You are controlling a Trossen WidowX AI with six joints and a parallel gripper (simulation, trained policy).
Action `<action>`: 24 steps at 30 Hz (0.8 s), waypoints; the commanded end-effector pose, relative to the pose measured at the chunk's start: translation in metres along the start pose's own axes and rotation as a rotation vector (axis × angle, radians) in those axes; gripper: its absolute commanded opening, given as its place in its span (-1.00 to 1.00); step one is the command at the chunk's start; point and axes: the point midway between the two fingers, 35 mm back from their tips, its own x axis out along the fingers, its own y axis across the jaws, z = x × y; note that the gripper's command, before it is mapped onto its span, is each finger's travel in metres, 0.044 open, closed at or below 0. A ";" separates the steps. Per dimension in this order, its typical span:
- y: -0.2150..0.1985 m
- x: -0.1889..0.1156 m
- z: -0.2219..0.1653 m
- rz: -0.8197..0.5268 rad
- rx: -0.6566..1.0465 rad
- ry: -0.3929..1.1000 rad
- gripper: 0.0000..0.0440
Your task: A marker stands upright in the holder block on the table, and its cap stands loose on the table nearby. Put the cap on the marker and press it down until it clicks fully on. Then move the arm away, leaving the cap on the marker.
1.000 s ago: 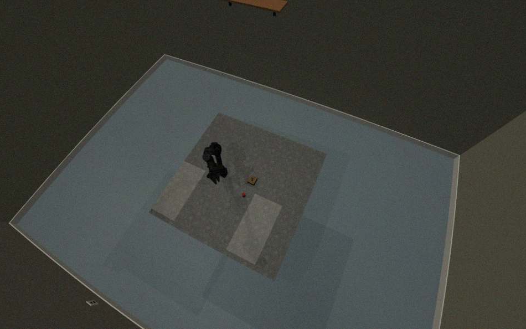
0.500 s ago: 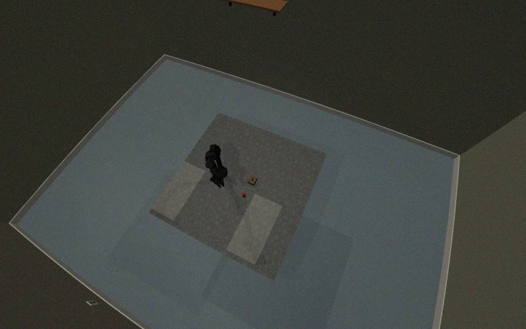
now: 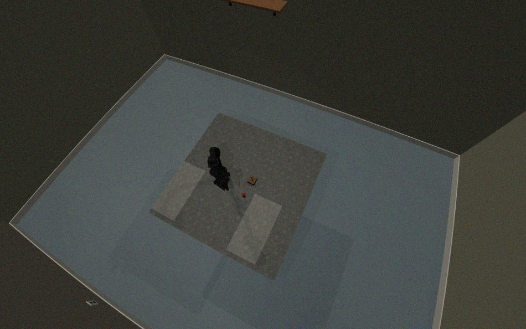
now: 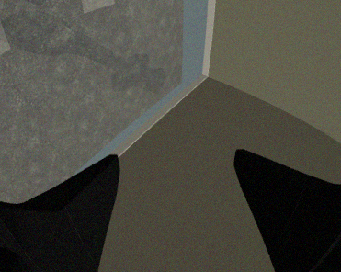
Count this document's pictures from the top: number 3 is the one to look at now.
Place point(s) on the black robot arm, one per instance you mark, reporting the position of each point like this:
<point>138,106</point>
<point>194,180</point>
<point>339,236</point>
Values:
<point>215,164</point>

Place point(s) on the brown wooden block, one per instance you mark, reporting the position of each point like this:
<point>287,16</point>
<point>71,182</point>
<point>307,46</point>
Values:
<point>252,182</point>

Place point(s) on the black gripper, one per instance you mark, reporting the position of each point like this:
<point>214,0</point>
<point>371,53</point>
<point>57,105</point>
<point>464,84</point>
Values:
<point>221,182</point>

